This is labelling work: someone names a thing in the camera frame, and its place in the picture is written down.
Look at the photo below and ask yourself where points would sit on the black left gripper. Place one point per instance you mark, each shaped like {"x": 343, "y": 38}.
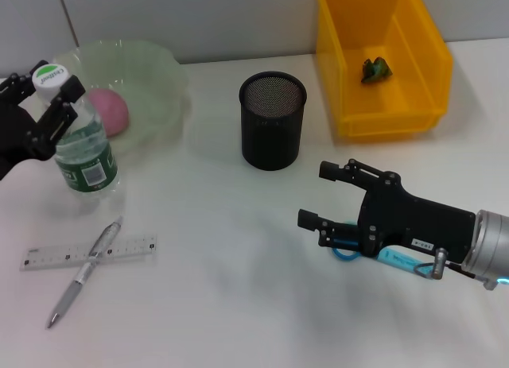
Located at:
{"x": 16, "y": 137}

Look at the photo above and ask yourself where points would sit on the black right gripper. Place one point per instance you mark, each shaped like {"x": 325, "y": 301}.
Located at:
{"x": 413, "y": 221}

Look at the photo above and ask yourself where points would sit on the clear water bottle green label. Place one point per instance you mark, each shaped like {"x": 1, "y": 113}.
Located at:
{"x": 85, "y": 153}

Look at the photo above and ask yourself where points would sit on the pink peach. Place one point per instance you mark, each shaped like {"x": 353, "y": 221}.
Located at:
{"x": 113, "y": 113}

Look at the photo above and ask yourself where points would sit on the green plastic wrapper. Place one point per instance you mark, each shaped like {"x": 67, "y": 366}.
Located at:
{"x": 374, "y": 70}

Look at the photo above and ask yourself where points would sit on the blue scissors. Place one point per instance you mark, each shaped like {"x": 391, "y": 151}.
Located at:
{"x": 397, "y": 260}

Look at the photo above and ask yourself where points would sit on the black mesh pen cup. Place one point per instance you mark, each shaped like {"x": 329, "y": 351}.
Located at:
{"x": 270, "y": 137}

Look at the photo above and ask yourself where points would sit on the translucent green fruit plate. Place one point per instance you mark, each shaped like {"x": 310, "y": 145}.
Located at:
{"x": 155, "y": 86}

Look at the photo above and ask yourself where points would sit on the transparent plastic ruler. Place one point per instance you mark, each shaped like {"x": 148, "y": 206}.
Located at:
{"x": 131, "y": 246}

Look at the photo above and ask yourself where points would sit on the silver ballpoint pen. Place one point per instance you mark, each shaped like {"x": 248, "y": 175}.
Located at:
{"x": 85, "y": 270}

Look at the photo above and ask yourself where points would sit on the yellow plastic storage bin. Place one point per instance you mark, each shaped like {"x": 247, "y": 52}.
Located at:
{"x": 378, "y": 101}

